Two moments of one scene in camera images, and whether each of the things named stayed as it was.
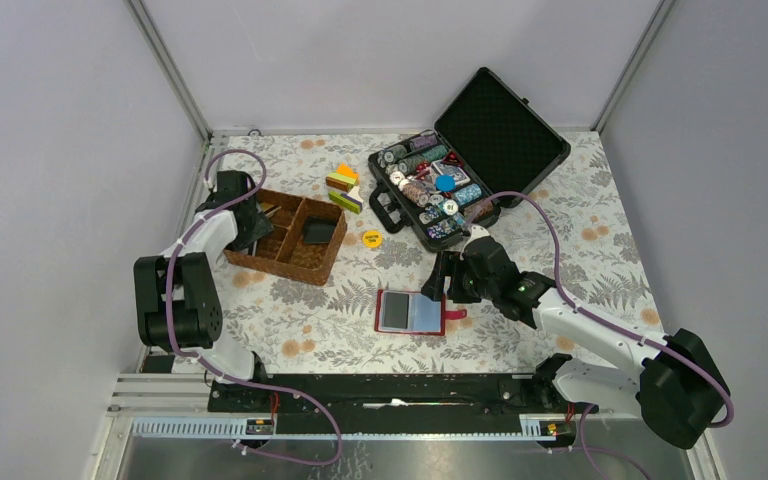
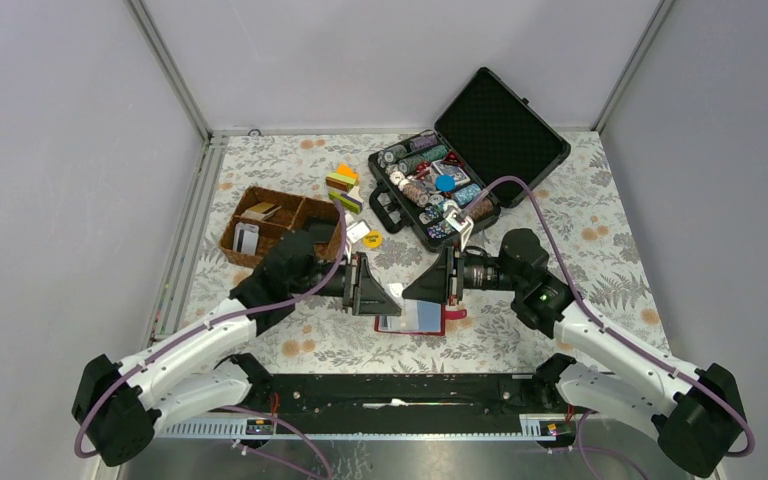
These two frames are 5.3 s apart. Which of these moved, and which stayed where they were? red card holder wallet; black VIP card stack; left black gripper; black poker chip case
Moved: left black gripper
Stayed: black VIP card stack; red card holder wallet; black poker chip case
